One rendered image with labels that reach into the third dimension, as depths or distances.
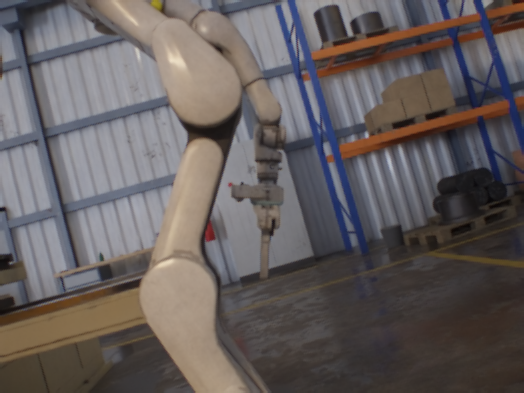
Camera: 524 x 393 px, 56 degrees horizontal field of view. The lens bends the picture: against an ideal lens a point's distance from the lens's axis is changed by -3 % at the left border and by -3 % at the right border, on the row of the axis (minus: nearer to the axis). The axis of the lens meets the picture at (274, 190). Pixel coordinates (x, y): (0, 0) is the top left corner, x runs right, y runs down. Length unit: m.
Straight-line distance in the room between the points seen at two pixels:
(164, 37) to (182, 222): 0.38
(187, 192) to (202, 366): 0.35
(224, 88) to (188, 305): 0.43
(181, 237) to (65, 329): 0.73
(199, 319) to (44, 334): 0.79
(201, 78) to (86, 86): 8.10
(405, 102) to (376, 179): 1.65
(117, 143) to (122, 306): 7.23
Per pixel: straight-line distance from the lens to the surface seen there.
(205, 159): 1.05
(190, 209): 1.05
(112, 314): 1.64
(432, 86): 7.96
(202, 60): 1.06
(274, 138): 1.33
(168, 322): 1.02
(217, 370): 1.03
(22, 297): 9.06
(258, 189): 1.30
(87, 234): 8.73
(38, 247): 9.03
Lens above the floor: 0.80
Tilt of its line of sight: 3 degrees up
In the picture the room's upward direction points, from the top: 16 degrees counter-clockwise
